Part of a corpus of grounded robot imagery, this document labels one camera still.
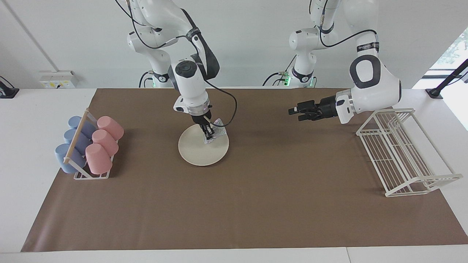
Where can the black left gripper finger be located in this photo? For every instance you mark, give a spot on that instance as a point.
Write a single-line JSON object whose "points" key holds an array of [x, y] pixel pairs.
{"points": [[303, 107], [309, 116]]}

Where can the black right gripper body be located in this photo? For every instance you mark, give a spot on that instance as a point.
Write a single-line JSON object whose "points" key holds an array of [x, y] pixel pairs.
{"points": [[201, 119]]}

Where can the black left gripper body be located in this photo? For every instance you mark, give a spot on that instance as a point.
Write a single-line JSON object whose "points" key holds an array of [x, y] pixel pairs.
{"points": [[325, 107]]}

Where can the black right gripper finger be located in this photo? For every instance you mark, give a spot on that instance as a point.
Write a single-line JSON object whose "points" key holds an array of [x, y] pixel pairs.
{"points": [[205, 132], [210, 130]]}

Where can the silver glitter sponge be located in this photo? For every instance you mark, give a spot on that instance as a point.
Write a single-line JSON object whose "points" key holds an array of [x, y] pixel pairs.
{"points": [[219, 133]]}

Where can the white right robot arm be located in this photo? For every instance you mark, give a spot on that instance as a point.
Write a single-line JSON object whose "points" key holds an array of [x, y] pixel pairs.
{"points": [[190, 84]]}

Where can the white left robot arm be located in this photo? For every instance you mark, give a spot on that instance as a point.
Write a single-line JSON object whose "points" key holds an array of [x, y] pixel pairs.
{"points": [[376, 91]]}

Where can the cream round plate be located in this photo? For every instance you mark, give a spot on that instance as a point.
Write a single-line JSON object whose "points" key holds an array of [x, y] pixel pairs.
{"points": [[197, 149]]}

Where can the brown table mat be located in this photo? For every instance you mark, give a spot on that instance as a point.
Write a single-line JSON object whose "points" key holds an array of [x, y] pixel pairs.
{"points": [[256, 201]]}

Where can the pink plastic cup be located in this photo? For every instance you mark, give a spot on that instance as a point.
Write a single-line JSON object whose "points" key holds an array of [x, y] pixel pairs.
{"points": [[111, 127], [106, 142], [98, 159]]}

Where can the cup rack with wooden rod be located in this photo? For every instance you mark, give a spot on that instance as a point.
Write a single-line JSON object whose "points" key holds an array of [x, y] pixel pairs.
{"points": [[76, 136]]}

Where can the blue plastic cup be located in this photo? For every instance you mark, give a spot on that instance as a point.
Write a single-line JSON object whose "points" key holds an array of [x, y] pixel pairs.
{"points": [[71, 137], [75, 122], [64, 157]]}

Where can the white wall outlet box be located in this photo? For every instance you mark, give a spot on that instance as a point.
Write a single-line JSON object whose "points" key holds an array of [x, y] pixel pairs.
{"points": [[58, 79]]}

